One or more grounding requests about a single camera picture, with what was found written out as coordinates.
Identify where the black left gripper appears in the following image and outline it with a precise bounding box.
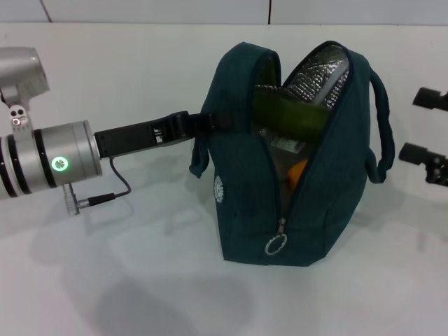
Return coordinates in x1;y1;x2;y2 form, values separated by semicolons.
93;109;236;161

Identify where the green cucumber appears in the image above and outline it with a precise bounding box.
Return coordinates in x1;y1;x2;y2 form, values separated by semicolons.
252;85;328;141

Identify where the orange pear fruit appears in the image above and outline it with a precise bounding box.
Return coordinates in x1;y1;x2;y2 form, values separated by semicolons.
286;158;309;193

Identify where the dark teal insulated lunch bag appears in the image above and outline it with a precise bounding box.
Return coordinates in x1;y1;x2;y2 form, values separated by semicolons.
190;41;396;268

